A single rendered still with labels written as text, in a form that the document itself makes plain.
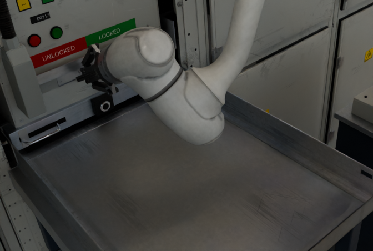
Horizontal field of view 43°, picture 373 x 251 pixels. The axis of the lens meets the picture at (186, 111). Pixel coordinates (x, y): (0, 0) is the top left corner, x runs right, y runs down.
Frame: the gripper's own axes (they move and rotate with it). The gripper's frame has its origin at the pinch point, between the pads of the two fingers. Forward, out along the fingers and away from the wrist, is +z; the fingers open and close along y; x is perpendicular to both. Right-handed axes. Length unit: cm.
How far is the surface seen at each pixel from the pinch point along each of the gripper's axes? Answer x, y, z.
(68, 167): -13.4, 19.9, 2.6
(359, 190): 32, 47, -45
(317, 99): 103, 48, 28
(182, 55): 33.8, 5.7, 6.9
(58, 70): -5.7, -4.1, 1.2
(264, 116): 32.8, 27.5, -21.4
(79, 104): -1.2, 6.7, 10.6
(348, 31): 120, 25, 15
